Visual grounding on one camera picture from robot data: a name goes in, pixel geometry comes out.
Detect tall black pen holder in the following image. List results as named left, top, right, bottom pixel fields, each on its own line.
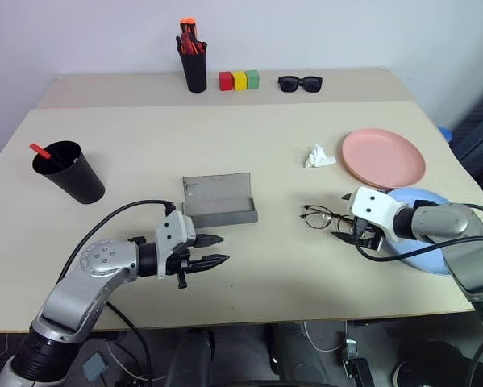
left=178, top=41, right=209, bottom=94

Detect thin black frame eyeglasses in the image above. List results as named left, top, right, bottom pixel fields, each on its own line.
left=301, top=204, right=358, bottom=232

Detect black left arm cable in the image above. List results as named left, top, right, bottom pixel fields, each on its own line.
left=57, top=199, right=177, bottom=284

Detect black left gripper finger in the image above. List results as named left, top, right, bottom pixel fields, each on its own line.
left=195, top=233, right=226, bottom=248
left=187, top=254, right=231, bottom=276

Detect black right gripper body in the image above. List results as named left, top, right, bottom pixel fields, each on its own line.
left=351, top=216, right=385, bottom=252

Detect wide black plastic cup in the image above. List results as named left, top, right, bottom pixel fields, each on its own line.
left=31, top=139, right=106, bottom=206

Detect white floor cable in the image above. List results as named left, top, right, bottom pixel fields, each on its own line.
left=302, top=321, right=349, bottom=352

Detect open grey glasses case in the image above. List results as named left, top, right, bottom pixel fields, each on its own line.
left=181, top=171, right=260, bottom=229

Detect black floor cable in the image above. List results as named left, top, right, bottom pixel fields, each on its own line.
left=105, top=301, right=154, bottom=387

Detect pink plate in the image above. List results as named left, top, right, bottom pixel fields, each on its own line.
left=341, top=127, right=427, bottom=190

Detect black box with latch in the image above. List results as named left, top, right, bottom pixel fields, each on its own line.
left=339, top=337, right=374, bottom=387

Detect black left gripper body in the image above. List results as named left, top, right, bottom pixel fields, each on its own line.
left=166, top=233, right=204, bottom=290

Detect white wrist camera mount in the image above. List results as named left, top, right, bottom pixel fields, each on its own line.
left=347, top=185, right=410, bottom=243
left=153, top=209, right=198, bottom=280

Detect dark chair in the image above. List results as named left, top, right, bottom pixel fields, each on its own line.
left=452, top=91, right=483, bottom=179

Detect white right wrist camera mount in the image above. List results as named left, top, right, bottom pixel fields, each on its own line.
left=347, top=185, right=410, bottom=243

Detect red capped black marker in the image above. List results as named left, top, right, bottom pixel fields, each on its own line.
left=28, top=142, right=67, bottom=167

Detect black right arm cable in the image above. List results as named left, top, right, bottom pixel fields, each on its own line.
left=352, top=202, right=483, bottom=264

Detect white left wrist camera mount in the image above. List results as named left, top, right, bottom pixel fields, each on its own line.
left=153, top=209, right=198, bottom=280

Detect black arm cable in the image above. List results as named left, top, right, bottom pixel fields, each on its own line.
left=57, top=199, right=177, bottom=284
left=352, top=202, right=483, bottom=264

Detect light blue plate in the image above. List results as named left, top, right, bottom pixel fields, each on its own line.
left=385, top=186, right=460, bottom=278

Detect black sunglasses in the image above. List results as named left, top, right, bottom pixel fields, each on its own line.
left=277, top=75, right=324, bottom=94

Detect small grey square pad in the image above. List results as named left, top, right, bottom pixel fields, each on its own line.
left=81, top=352, right=108, bottom=381

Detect crumpled white tissue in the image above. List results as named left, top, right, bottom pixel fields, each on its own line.
left=303, top=142, right=338, bottom=169

